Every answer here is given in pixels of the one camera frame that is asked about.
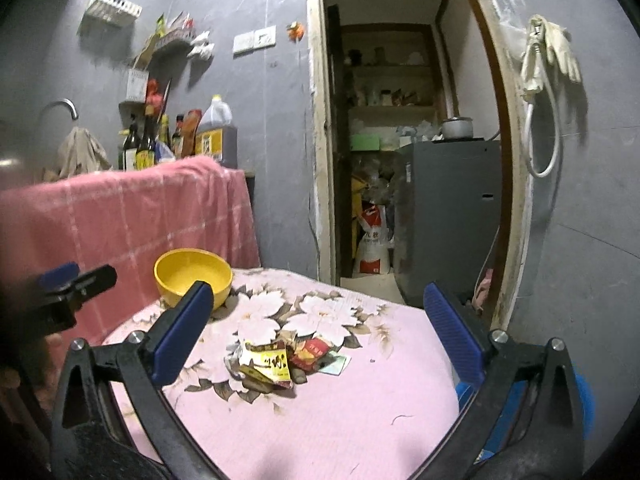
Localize pink checked towel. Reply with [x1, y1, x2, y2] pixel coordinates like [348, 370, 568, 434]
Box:
[1, 156, 260, 344]

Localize white rubber gloves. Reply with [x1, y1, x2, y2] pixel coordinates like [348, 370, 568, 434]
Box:
[521, 14, 582, 103]

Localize white wall switch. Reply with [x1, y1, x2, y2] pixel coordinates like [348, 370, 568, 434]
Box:
[232, 26, 277, 56]

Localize green storage box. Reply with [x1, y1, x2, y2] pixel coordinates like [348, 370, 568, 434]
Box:
[349, 133, 381, 152]

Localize white hose loop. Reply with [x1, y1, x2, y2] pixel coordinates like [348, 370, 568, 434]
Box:
[522, 44, 564, 180]

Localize metal pot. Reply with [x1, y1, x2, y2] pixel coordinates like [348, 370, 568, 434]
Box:
[440, 116, 474, 140]

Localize large oil jug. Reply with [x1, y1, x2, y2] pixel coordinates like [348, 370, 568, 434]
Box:
[194, 94, 238, 169]

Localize yellow plastic bowl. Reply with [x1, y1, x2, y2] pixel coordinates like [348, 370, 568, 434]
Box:
[153, 248, 233, 310]

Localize blue plastic bucket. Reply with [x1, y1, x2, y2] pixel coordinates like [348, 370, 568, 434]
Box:
[455, 368, 598, 463]

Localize orange wall hook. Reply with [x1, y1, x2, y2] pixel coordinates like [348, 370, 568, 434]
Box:
[286, 21, 305, 44]

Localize yellow snack wrapper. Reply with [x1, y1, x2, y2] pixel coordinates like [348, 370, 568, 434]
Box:
[239, 340, 293, 389]

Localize pink floral table cloth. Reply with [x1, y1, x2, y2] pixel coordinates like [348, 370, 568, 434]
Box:
[102, 266, 461, 480]

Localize chrome faucet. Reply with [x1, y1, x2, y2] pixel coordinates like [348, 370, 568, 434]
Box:
[36, 98, 79, 130]

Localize red snack wrapper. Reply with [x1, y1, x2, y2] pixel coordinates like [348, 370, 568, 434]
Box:
[288, 338, 331, 373]

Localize beige rag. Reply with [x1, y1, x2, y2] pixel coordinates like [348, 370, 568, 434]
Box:
[56, 127, 112, 179]

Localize white wall basket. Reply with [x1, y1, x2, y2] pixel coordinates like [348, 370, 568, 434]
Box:
[85, 0, 142, 27]

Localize person left hand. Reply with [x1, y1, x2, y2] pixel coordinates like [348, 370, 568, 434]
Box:
[1, 333, 62, 394]

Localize wire wall spice rack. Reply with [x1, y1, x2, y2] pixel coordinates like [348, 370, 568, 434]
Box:
[131, 12, 196, 70]

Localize red white rice bag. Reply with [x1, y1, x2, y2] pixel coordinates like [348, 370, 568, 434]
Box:
[354, 205, 390, 275]

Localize grey refrigerator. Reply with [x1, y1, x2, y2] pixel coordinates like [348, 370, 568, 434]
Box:
[393, 139, 502, 307]

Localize dark soy sauce bottle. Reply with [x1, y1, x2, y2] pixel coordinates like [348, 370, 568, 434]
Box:
[134, 114, 155, 170]

